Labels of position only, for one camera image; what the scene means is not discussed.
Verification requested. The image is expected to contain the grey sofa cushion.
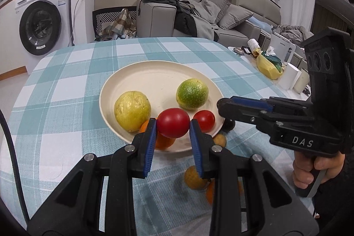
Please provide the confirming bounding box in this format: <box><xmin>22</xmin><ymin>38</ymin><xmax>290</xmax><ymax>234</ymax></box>
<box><xmin>218</xmin><ymin>4</ymin><xmax>253</xmax><ymax>30</ymax></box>

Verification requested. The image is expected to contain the grey sofa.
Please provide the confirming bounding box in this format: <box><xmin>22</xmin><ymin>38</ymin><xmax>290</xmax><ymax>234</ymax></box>
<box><xmin>136</xmin><ymin>0</ymin><xmax>281</xmax><ymax>47</ymax></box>

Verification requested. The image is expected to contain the large red tomato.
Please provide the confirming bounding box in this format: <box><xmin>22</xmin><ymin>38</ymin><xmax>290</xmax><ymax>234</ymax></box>
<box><xmin>193</xmin><ymin>110</ymin><xmax>215</xmax><ymax>133</ymax></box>

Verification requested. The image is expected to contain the brown longan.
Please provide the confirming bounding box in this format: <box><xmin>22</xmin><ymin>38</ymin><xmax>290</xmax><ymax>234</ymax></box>
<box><xmin>184</xmin><ymin>166</ymin><xmax>209</xmax><ymax>190</ymax></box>
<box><xmin>213</xmin><ymin>134</ymin><xmax>227</xmax><ymax>147</ymax></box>

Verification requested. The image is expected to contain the dark purple plum far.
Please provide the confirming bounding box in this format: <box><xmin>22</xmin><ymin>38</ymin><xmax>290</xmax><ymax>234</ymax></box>
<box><xmin>221</xmin><ymin>119</ymin><xmax>236</xmax><ymax>132</ymax></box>

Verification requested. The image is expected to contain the small red cherry tomato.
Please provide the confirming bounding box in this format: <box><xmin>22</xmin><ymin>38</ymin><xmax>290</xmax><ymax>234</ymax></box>
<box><xmin>157</xmin><ymin>108</ymin><xmax>190</xmax><ymax>138</ymax></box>

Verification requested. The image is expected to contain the green yellow passion fruit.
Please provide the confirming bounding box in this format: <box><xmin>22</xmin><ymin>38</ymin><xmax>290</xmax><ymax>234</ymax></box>
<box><xmin>176</xmin><ymin>79</ymin><xmax>209</xmax><ymax>110</ymax></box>

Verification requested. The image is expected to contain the brown longan left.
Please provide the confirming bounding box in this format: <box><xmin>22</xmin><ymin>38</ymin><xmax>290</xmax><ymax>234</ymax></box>
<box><xmin>184</xmin><ymin>166</ymin><xmax>209</xmax><ymax>190</ymax></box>

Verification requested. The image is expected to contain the white washing machine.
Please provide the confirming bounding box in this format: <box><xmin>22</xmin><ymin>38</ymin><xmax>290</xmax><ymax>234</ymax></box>
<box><xmin>15</xmin><ymin>0</ymin><xmax>71</xmax><ymax>56</ymax></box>

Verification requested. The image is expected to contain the cream round plate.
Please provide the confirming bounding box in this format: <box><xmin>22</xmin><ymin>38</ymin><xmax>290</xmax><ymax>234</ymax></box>
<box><xmin>99</xmin><ymin>60</ymin><xmax>224</xmax><ymax>144</ymax></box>

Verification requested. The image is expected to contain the plaid cloth on chair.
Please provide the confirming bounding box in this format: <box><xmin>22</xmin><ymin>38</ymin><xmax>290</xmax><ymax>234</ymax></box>
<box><xmin>95</xmin><ymin>8</ymin><xmax>137</xmax><ymax>41</ymax></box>

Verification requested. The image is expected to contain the teal checkered tablecloth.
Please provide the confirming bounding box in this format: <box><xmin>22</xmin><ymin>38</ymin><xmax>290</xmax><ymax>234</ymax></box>
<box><xmin>8</xmin><ymin>38</ymin><xmax>298</xmax><ymax>235</ymax></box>

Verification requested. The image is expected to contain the dark clothes pile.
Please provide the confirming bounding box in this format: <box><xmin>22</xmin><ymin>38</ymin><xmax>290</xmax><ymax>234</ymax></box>
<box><xmin>136</xmin><ymin>0</ymin><xmax>220</xmax><ymax>41</ymax></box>

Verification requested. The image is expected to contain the large orange mandarin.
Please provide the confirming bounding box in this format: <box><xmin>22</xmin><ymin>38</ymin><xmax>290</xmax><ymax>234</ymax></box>
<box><xmin>206</xmin><ymin>179</ymin><xmax>244</xmax><ymax>205</ymax></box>

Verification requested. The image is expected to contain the yellow bag on side table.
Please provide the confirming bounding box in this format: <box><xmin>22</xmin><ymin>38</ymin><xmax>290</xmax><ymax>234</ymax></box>
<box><xmin>256</xmin><ymin>52</ymin><xmax>283</xmax><ymax>80</ymax></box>

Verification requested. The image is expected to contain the small orange mandarin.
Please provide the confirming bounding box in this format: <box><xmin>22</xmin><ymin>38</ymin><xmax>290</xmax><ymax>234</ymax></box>
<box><xmin>139</xmin><ymin>120</ymin><xmax>176</xmax><ymax>150</ymax></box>

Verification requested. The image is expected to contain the white box appliance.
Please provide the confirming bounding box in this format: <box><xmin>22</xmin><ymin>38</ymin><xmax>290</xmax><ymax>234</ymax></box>
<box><xmin>270</xmin><ymin>32</ymin><xmax>296</xmax><ymax>64</ymax></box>

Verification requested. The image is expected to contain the brown longan right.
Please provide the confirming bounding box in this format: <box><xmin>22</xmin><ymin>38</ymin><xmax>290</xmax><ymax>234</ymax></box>
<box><xmin>213</xmin><ymin>134</ymin><xmax>227</xmax><ymax>147</ymax></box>

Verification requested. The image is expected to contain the person's right hand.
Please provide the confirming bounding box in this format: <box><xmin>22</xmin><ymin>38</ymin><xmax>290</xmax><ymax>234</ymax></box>
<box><xmin>292</xmin><ymin>152</ymin><xmax>346</xmax><ymax>189</ymax></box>

